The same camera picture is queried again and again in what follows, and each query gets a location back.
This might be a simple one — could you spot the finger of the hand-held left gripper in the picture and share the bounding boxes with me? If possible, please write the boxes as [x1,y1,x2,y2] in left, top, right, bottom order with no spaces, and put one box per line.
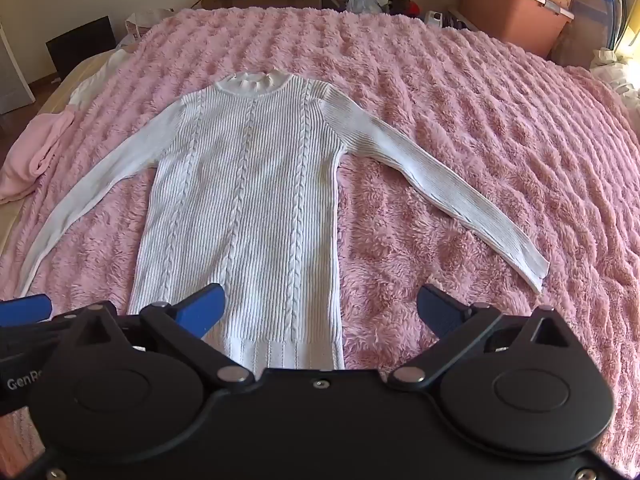
[0,294,103,361]

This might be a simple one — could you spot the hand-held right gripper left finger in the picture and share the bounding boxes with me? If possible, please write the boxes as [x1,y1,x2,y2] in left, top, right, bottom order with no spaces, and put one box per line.
[50,282,256,391]

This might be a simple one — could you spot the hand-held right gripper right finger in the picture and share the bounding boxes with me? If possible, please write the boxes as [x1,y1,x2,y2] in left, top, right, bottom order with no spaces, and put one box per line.
[387,284,581,393]

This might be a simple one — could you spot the white cable knit sweater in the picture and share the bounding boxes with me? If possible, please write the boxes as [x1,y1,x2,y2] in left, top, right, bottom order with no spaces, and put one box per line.
[19,72,551,377]

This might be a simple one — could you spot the pink fluffy blanket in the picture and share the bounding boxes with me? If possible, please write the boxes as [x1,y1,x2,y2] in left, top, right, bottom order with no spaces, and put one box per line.
[0,6,640,461]

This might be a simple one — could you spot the pink folded garment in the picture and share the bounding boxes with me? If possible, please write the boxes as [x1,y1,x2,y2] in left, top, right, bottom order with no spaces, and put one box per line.
[0,110,76,205]

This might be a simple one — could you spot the white door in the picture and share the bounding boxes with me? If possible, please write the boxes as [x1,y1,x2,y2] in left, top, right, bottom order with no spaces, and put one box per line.
[0,22,36,116]

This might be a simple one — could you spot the black flat board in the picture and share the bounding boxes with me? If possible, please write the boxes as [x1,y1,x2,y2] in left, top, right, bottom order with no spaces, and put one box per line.
[46,15,117,82]

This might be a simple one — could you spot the white paper bag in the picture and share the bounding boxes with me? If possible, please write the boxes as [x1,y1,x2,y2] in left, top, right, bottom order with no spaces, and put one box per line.
[124,8,176,47]

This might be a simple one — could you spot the white ruffled bedding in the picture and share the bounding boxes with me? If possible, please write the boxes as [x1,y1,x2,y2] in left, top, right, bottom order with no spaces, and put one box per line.
[589,47,640,128]

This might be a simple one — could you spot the blue striped storage bag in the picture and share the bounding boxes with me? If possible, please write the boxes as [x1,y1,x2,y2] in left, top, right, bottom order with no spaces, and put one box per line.
[550,0,627,68]

